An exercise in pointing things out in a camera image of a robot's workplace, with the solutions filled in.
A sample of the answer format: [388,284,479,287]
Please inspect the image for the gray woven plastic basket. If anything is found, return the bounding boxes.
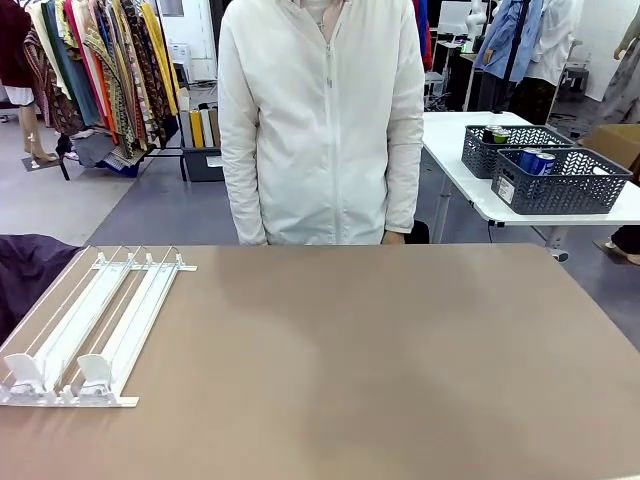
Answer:
[491,147,634,216]
[460,124,575,180]

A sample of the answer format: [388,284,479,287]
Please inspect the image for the person's right forearm white sleeve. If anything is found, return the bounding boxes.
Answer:
[219,144,269,246]

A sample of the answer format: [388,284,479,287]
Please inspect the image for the person's left forearm white sleeve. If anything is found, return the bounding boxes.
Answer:
[383,139,426,235]

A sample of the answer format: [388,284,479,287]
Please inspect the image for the white dispenser pusher paddle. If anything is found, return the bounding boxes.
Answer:
[75,353,119,396]
[3,353,49,396]

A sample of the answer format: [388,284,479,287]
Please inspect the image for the white can dispenser rack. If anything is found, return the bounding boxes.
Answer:
[0,243,198,409]

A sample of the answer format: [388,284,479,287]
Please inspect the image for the white side table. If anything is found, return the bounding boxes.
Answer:
[422,110,640,264]

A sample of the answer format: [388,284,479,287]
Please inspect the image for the person in white jacket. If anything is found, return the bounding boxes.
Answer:
[217,0,426,247]

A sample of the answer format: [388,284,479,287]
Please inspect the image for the black desk with equipment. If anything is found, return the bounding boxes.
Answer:
[423,29,481,112]

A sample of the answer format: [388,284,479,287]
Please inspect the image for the dark plastic storage bin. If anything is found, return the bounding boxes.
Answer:
[180,145,226,183]

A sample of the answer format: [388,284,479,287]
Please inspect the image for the hanging blue shirt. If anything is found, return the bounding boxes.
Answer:
[473,0,546,84]

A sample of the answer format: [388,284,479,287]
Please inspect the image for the black garment stand pole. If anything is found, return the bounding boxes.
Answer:
[492,0,532,115]

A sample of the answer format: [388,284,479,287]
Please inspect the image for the bystander dark leg with shoe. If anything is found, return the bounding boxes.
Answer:
[594,224,640,266]

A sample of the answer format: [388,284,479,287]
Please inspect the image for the brown cardboard box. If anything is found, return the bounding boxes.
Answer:
[582,123,640,184]

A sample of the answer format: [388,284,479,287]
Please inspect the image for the black stool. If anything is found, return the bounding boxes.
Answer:
[562,62,590,96]

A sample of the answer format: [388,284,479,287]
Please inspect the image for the hanging white shirt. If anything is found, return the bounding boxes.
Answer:
[524,0,585,86]

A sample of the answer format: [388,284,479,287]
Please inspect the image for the mannequin with beige dress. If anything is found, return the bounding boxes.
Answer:
[599,9,640,125]

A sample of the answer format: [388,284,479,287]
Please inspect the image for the white box appliance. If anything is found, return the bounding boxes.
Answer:
[167,42,194,84]

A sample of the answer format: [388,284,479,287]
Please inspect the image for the gray fabric pile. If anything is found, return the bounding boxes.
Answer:
[72,127,149,177]

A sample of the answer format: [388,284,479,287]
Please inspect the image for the clothes rack with colourful garments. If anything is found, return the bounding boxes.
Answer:
[27,0,181,169]

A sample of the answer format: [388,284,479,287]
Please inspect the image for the dark purple cloth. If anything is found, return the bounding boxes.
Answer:
[0,233,84,346]

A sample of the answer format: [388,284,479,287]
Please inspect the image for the mannequin with maroon top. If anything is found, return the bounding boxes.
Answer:
[0,0,61,166]

